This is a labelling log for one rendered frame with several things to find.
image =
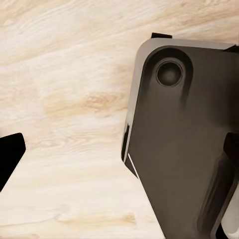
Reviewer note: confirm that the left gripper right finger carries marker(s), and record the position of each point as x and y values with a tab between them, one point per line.
231	148

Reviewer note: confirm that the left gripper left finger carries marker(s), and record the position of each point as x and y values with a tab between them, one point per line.
12	149

